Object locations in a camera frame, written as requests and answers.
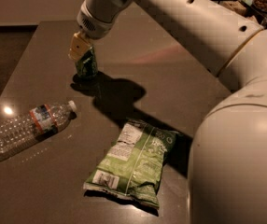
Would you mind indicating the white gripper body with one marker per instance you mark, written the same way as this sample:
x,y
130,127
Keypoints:
x,y
93,26

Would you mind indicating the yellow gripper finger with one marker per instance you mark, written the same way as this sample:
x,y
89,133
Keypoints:
x,y
80,44

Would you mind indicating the green soda can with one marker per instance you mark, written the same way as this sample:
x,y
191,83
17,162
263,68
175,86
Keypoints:
x,y
87,66

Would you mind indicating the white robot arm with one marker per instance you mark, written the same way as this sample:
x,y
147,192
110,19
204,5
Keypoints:
x,y
227,170

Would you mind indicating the green jalapeno chip bag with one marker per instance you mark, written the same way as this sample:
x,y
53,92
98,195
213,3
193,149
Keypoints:
x,y
132,167

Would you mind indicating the clear plastic water bottle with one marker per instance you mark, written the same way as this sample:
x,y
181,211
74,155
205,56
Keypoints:
x,y
24,131

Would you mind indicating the black wire basket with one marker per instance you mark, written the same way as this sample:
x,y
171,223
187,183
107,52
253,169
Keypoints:
x,y
241,9

